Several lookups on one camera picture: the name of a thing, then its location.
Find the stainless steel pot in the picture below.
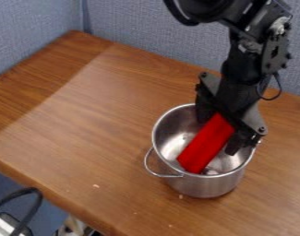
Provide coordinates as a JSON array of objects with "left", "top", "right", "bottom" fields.
[{"left": 144, "top": 103, "right": 256, "bottom": 198}]

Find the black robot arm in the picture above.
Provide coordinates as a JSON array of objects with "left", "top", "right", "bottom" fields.
[{"left": 164, "top": 0, "right": 292, "bottom": 155}]

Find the red rectangular block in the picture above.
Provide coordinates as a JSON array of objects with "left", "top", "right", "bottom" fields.
[{"left": 177, "top": 112, "right": 235, "bottom": 174}]

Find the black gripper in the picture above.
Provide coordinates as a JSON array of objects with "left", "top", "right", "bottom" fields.
[{"left": 196, "top": 59, "right": 268, "bottom": 156}]

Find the white object under table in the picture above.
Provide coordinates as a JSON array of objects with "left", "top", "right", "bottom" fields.
[{"left": 56, "top": 215, "right": 101, "bottom": 236}]

